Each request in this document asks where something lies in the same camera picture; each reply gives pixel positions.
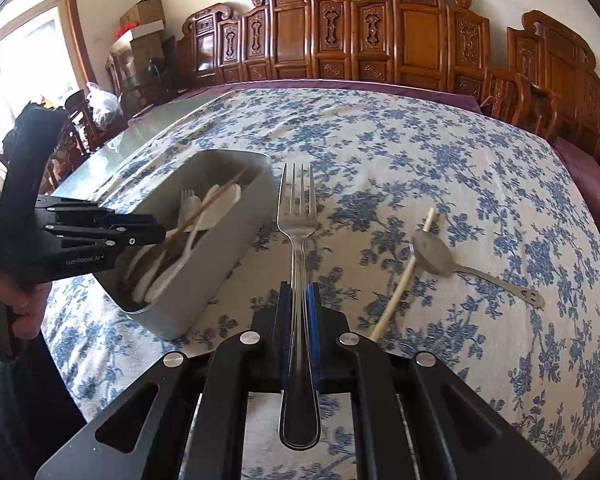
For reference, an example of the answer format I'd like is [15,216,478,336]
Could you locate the blue floral tablecloth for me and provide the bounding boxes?
[40,87,600,480]

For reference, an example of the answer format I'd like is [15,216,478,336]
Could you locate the wooden armchair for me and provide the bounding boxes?
[480,70,561,142]

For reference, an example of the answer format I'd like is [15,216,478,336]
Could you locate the metal fork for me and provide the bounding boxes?
[276,162,321,450]

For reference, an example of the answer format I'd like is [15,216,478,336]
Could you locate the white cardboard box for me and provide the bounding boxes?
[110,20,167,57]

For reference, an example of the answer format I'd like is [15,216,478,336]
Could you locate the person's left hand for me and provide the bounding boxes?
[0,280,49,356]

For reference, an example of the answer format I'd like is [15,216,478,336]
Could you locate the small carved wooden chair back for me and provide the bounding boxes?
[176,3,246,89]

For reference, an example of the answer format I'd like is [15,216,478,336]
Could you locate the white plastic bag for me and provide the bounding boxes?
[84,82,124,132]

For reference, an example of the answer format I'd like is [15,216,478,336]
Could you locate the dark wooden chair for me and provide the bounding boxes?
[54,89,102,162]

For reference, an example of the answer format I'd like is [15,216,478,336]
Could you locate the wooden framed window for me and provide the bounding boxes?
[0,0,97,126]

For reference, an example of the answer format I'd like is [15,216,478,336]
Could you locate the light wooden chopstick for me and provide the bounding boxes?
[162,167,252,244]
[369,208,439,343]

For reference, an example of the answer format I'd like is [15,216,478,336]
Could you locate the white long-handled plastic spoon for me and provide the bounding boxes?
[127,240,201,307]

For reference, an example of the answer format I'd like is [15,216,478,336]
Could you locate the brown cardboard box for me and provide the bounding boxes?
[119,0,166,29]

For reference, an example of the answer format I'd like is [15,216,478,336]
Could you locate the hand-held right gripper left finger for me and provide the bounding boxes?
[35,281,295,480]

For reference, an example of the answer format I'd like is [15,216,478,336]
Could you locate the large white rice paddle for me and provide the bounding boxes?
[190,183,243,256]

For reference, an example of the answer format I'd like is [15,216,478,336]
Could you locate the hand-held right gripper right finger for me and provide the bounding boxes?
[306,282,563,480]

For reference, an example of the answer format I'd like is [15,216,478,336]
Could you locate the person's dark clothing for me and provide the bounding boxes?
[0,340,88,480]

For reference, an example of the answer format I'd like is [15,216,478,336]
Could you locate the carved wooden bench back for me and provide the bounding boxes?
[362,0,492,107]
[244,0,366,83]

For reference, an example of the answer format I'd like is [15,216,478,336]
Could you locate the small white plastic fork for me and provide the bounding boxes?
[179,189,202,233]

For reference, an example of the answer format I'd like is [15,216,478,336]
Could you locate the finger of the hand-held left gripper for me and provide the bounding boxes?
[34,197,159,231]
[44,226,167,262]

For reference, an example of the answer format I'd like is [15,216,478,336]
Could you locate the round metal spoon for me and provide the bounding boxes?
[411,234,546,309]

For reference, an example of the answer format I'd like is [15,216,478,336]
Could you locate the grey metal tray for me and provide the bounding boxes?
[96,149,276,340]

